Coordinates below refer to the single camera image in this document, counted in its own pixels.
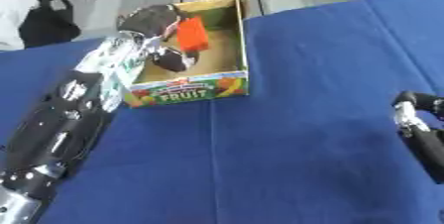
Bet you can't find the cardboard box with fruit print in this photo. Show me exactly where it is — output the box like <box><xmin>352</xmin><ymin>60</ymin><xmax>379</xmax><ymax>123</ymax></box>
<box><xmin>121</xmin><ymin>0</ymin><xmax>252</xmax><ymax>109</ymax></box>

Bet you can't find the orange rectangular block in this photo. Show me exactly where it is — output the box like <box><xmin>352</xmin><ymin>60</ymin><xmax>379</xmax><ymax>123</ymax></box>
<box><xmin>174</xmin><ymin>16</ymin><xmax>212</xmax><ymax>53</ymax></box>

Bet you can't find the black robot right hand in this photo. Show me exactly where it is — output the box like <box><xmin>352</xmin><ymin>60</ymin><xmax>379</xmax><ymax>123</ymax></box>
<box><xmin>389</xmin><ymin>90</ymin><xmax>444</xmax><ymax>184</ymax></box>

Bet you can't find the black chair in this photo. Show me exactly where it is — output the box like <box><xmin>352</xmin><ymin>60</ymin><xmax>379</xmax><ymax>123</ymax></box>
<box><xmin>0</xmin><ymin>0</ymin><xmax>83</xmax><ymax>50</ymax></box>

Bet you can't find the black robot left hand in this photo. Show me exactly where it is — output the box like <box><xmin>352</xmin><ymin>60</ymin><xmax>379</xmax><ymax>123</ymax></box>
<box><xmin>116</xmin><ymin>3</ymin><xmax>201</xmax><ymax>73</ymax></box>

